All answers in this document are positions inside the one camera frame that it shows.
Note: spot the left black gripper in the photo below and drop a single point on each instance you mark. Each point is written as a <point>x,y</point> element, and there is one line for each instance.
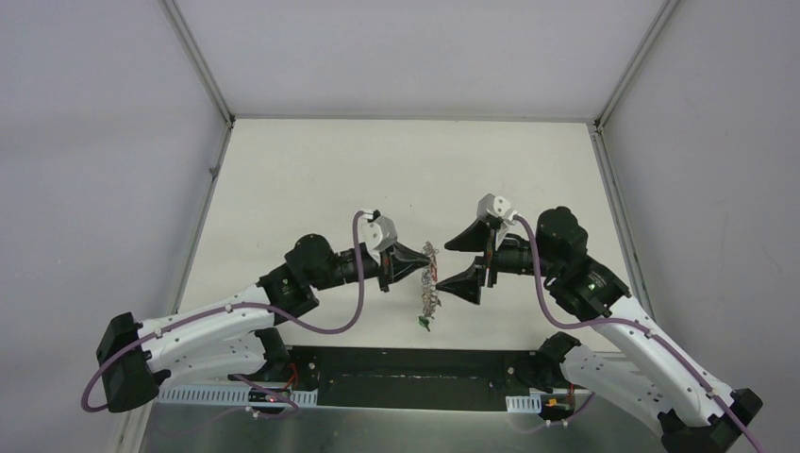
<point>383,269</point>

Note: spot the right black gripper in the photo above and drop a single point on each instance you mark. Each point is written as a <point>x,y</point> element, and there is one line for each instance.
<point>466,284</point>

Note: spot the metal disc keyring holder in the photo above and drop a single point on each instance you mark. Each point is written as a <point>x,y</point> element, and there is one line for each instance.
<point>429,294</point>

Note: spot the key with green tag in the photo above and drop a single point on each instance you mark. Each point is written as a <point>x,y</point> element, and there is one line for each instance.
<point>424,322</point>

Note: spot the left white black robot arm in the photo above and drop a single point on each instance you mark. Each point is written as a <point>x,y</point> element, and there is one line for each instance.
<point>237,335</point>

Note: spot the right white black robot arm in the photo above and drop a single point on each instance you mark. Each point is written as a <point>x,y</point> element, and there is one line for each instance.
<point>612,347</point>

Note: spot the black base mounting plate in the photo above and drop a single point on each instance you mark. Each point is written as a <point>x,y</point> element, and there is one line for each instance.
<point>416,379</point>

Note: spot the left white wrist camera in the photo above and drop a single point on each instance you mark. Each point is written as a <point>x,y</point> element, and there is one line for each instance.
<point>378,233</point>

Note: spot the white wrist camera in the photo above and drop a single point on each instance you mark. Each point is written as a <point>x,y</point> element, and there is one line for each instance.
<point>378,233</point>
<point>496,207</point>

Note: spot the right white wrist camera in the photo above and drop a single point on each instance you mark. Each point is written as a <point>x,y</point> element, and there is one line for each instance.
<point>496,207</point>

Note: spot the white slotted cable duct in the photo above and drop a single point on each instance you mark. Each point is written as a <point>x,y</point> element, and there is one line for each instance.
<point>218,395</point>

